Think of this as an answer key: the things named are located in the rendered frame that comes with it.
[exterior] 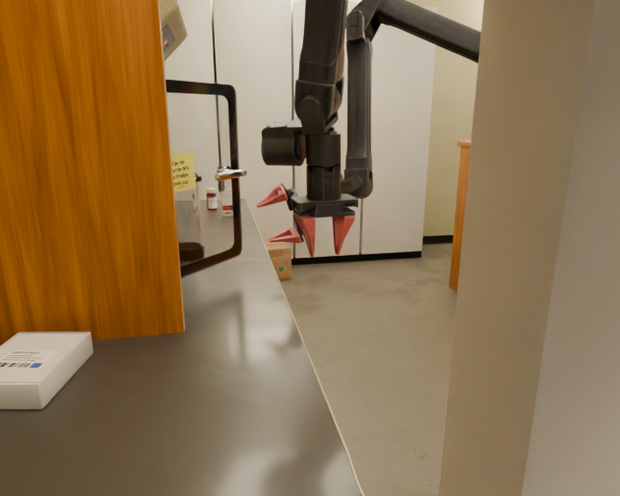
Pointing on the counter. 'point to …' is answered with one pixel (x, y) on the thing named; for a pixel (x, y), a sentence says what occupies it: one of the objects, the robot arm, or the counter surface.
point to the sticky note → (183, 171)
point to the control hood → (169, 15)
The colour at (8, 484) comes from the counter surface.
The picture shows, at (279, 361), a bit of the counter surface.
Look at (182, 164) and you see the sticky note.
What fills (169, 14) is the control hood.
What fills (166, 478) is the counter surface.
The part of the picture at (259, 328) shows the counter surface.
